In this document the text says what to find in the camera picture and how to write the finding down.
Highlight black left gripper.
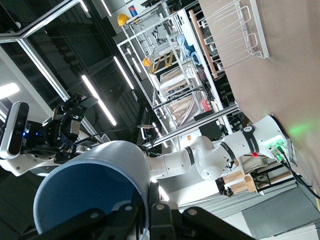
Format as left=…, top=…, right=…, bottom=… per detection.
left=41, top=93, right=99, bottom=165

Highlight blue plastic cup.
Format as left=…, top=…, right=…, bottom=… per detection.
left=32, top=140, right=151, bottom=240

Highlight long ceiling light strip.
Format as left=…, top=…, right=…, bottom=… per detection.
left=100, top=0, right=113, bottom=17
left=81, top=74, right=118, bottom=127
left=113, top=55, right=135, bottom=90

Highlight black left base cables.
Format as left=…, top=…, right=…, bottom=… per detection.
left=273, top=146, right=320, bottom=210

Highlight brown cardboard boxes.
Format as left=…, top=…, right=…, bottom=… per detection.
left=221, top=171, right=259, bottom=195

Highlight aluminium frame profile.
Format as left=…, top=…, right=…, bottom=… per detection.
left=151, top=104, right=241, bottom=149

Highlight yellow black striped barrier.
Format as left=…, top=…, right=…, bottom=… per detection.
left=149, top=49, right=176, bottom=75

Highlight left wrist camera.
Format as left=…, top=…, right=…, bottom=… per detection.
left=0, top=100, right=31, bottom=161

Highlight red storage box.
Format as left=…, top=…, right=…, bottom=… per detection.
left=199, top=99, right=213, bottom=113

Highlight grey metal cabinet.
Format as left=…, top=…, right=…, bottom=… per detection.
left=240, top=186, right=320, bottom=240

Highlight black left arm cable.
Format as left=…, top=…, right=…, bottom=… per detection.
left=91, top=123, right=154, bottom=139

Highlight brown table cover sheet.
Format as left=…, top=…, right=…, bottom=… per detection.
left=198, top=0, right=320, bottom=187

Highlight white metal shelving rack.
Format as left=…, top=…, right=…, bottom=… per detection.
left=116, top=6, right=226, bottom=132

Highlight blue crumpled cloth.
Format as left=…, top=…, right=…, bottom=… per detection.
left=176, top=34, right=201, bottom=66

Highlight silver cell frame beam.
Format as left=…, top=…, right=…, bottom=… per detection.
left=0, top=0, right=81, bottom=102

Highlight blue red wall sign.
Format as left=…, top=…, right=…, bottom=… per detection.
left=127, top=5, right=139, bottom=18

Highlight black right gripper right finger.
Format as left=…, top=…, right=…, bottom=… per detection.
left=149, top=181, right=252, bottom=240

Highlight white wire cup rack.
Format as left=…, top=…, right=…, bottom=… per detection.
left=188, top=0, right=270, bottom=79

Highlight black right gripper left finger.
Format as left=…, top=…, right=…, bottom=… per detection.
left=23, top=197, right=142, bottom=240

